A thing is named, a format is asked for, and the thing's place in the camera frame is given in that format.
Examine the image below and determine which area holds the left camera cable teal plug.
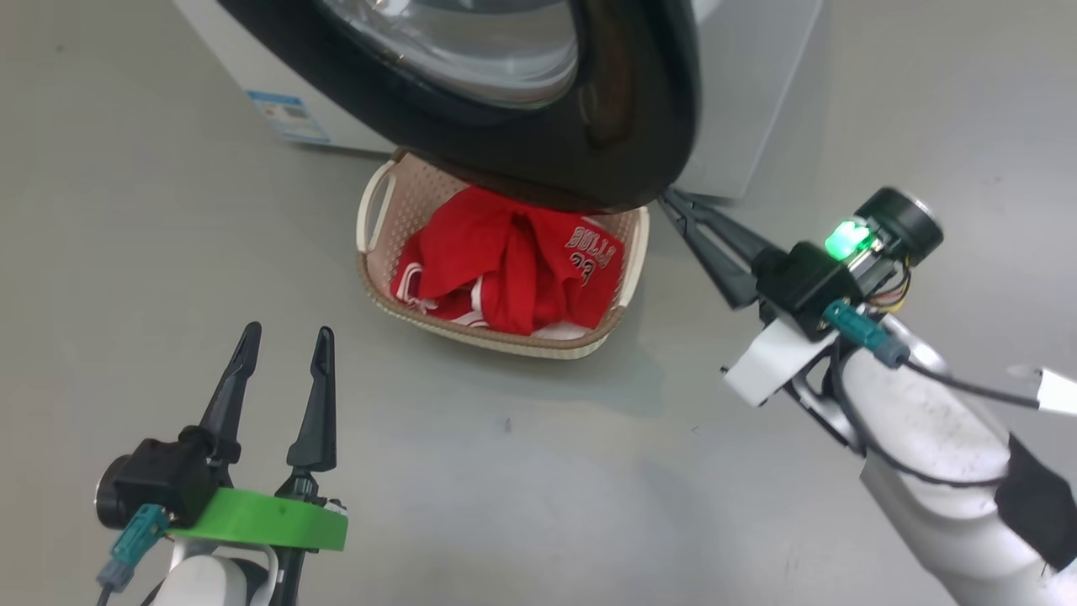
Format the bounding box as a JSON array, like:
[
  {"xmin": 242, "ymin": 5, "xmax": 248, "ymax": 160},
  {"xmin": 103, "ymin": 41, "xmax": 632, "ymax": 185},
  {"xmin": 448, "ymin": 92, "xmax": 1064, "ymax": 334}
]
[{"xmin": 95, "ymin": 503, "xmax": 171, "ymax": 606}]

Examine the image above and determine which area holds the white front-load washing machine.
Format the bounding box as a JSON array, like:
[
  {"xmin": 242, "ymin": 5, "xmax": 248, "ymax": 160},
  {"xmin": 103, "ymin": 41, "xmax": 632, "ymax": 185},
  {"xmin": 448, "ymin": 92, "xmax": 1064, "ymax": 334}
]
[{"xmin": 172, "ymin": 0, "xmax": 824, "ymax": 201}]

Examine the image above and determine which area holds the cream perforated laundry basket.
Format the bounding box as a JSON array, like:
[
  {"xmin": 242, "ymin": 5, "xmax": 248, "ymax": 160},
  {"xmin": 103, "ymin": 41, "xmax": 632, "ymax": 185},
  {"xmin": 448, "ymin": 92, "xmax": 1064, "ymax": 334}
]
[{"xmin": 356, "ymin": 150, "xmax": 650, "ymax": 361}]

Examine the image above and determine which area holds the washing machine door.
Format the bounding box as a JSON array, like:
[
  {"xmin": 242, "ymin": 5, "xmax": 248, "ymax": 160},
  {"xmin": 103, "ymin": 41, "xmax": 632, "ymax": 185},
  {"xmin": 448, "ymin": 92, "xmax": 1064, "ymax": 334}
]
[{"xmin": 217, "ymin": 0, "xmax": 702, "ymax": 215}]

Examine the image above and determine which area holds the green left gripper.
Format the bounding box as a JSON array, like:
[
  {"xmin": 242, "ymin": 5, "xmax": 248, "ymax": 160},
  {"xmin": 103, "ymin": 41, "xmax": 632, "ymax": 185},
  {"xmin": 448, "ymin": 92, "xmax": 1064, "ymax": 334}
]
[{"xmin": 171, "ymin": 321, "xmax": 349, "ymax": 554}]

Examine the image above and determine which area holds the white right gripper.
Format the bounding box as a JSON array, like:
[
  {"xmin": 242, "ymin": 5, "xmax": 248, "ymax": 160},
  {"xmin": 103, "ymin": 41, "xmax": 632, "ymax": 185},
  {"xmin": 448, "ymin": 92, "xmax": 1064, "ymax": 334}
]
[{"xmin": 656, "ymin": 187, "xmax": 944, "ymax": 407}]

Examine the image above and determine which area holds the blue energy label sticker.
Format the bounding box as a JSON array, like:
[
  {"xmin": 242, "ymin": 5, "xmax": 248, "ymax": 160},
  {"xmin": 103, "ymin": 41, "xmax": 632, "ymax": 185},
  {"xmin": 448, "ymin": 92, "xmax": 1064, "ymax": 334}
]
[{"xmin": 247, "ymin": 90, "xmax": 332, "ymax": 146}]

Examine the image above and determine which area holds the right camera cable teal plug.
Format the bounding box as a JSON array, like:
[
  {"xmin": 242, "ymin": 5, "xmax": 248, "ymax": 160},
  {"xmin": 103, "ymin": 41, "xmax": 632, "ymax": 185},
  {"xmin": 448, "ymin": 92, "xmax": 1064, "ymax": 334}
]
[{"xmin": 823, "ymin": 300, "xmax": 1044, "ymax": 489}]

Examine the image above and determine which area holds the red jersey with white lettering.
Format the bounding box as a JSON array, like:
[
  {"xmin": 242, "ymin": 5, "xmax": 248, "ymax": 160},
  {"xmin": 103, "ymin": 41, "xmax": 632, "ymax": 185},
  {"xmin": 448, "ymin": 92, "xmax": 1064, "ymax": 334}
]
[{"xmin": 390, "ymin": 210, "xmax": 628, "ymax": 340}]

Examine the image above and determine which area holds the white cable tag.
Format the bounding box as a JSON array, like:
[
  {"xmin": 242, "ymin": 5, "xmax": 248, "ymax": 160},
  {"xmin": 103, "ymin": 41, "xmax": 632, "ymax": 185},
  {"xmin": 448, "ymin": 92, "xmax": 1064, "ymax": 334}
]
[{"xmin": 1008, "ymin": 364, "xmax": 1077, "ymax": 418}]

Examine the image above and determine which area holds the camera cable teal plug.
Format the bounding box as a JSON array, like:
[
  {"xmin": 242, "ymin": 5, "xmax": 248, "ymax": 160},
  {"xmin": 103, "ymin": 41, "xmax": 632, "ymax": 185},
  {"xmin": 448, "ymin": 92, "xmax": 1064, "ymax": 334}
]
[
  {"xmin": 95, "ymin": 503, "xmax": 171, "ymax": 606},
  {"xmin": 823, "ymin": 300, "xmax": 1044, "ymax": 489}
]

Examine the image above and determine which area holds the plain red garment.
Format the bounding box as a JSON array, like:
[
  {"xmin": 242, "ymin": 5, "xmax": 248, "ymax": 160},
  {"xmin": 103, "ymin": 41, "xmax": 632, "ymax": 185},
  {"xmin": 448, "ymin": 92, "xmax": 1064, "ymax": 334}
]
[{"xmin": 416, "ymin": 185, "xmax": 556, "ymax": 336}]

